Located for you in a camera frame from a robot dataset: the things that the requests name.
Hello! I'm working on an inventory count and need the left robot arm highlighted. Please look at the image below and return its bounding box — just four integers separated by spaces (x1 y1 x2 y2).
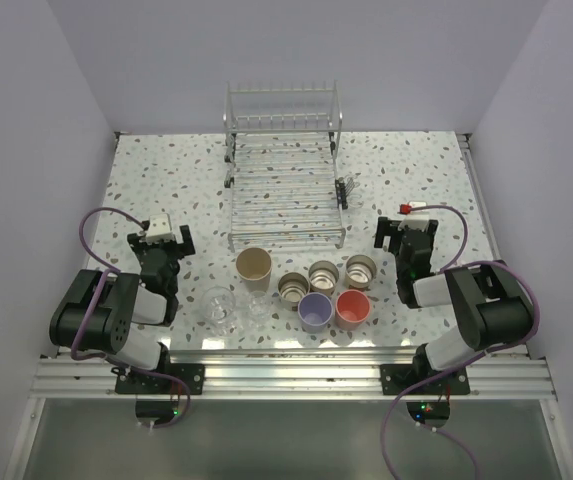
49 220 195 393

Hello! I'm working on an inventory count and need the small clear glass cup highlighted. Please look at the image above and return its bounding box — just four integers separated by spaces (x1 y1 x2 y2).
247 291 271 322

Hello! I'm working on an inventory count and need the red plastic cup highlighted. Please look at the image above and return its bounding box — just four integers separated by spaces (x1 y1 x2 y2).
335 289 371 331

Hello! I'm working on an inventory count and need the tan paper cup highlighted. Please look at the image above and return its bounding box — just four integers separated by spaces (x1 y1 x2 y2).
235 247 272 292

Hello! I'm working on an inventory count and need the steel cup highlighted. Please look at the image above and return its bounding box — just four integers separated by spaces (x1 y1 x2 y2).
308 260 339 296
277 272 310 311
345 255 377 290

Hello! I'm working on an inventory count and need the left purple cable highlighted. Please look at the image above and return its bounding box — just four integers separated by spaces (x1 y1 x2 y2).
69 206 192 429

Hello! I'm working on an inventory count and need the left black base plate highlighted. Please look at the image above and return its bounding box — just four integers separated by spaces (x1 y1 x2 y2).
111 363 205 395

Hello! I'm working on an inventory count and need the purple cable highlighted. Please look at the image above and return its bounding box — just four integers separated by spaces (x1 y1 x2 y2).
383 203 539 480
69 206 192 429

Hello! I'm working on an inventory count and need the silver wire dish rack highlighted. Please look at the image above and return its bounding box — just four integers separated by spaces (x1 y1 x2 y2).
223 82 349 251

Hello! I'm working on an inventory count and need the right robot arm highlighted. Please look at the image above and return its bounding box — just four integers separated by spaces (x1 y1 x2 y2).
374 217 539 393

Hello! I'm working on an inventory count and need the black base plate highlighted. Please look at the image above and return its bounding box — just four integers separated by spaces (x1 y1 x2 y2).
379 364 471 396
111 363 205 395

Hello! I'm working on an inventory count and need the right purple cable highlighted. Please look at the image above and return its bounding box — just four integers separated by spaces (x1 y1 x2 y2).
383 203 539 480

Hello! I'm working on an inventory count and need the aluminium frame rail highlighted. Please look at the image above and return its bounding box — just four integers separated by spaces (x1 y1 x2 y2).
29 347 556 401

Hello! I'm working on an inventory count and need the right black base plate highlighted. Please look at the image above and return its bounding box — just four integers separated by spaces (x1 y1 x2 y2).
379 364 471 396

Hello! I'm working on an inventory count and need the purple plastic cup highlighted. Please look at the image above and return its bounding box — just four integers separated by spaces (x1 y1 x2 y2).
298 292 334 333

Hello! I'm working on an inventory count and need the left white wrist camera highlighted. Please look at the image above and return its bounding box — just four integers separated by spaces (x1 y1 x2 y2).
145 213 174 243

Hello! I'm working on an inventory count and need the large clear glass cup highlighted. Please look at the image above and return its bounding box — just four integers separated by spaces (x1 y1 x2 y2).
199 286 237 334

